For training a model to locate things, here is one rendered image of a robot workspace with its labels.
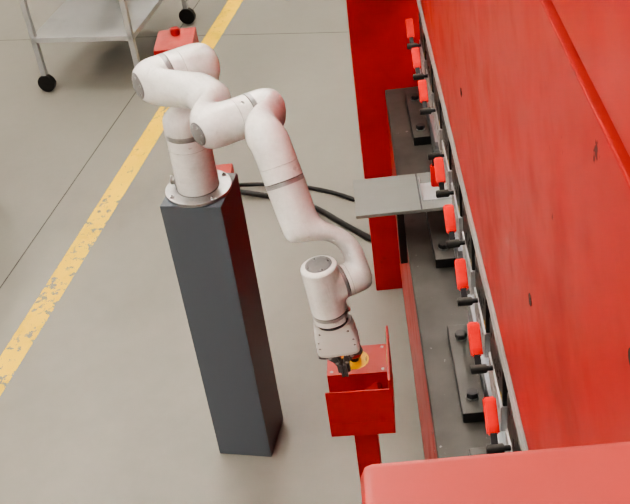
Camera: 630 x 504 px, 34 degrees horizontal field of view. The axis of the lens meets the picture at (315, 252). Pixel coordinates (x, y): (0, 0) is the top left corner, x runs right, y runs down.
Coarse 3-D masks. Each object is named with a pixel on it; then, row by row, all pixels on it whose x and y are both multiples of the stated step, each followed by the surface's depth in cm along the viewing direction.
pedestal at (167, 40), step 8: (160, 32) 440; (168, 32) 439; (176, 32) 434; (184, 32) 437; (192, 32) 436; (160, 40) 433; (168, 40) 432; (176, 40) 431; (184, 40) 430; (192, 40) 429; (160, 48) 427; (168, 48) 426; (216, 168) 478; (224, 168) 477; (232, 168) 478
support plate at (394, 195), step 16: (400, 176) 289; (368, 192) 285; (384, 192) 284; (400, 192) 283; (416, 192) 282; (368, 208) 278; (384, 208) 278; (400, 208) 277; (416, 208) 276; (432, 208) 275
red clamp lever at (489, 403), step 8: (488, 400) 178; (488, 408) 178; (496, 408) 178; (488, 416) 178; (496, 416) 178; (488, 424) 177; (496, 424) 177; (488, 432) 177; (496, 432) 177; (496, 440) 177; (488, 448) 176; (496, 448) 176; (504, 448) 176
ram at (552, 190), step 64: (448, 0) 211; (512, 0) 128; (448, 64) 226; (512, 64) 133; (576, 64) 97; (512, 128) 139; (576, 128) 97; (512, 192) 145; (576, 192) 100; (512, 256) 152; (576, 256) 104; (512, 320) 160; (576, 320) 107; (512, 384) 168; (576, 384) 111
